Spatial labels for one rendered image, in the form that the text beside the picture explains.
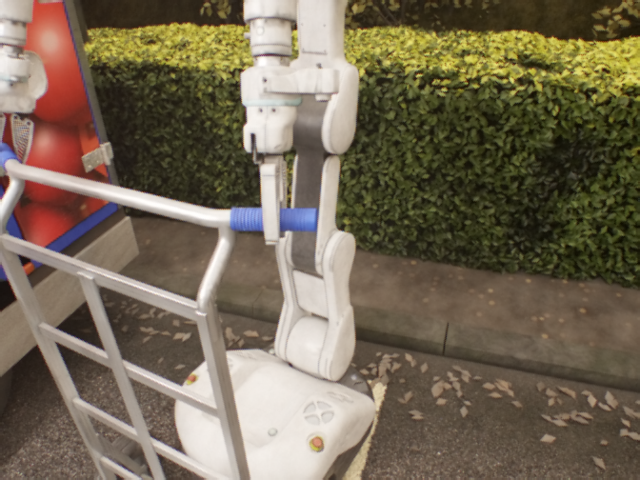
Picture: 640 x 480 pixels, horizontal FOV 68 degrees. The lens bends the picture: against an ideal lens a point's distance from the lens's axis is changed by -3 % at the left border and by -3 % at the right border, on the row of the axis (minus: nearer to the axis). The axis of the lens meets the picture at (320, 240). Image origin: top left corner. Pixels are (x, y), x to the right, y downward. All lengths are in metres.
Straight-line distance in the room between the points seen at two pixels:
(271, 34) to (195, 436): 1.20
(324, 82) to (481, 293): 1.92
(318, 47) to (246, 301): 1.41
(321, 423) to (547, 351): 1.13
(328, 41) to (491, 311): 1.52
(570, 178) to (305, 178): 1.39
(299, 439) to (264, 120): 1.02
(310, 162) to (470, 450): 1.18
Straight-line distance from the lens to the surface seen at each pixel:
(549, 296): 2.56
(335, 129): 1.34
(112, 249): 2.37
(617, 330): 2.52
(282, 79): 0.69
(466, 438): 1.99
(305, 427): 1.51
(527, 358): 2.24
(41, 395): 2.42
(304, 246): 1.53
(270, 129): 0.67
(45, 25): 2.06
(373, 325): 2.25
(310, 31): 1.40
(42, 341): 1.29
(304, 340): 1.74
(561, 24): 4.45
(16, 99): 1.17
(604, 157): 2.50
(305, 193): 1.48
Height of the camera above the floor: 1.57
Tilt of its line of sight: 32 degrees down
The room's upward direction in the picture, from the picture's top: 2 degrees counter-clockwise
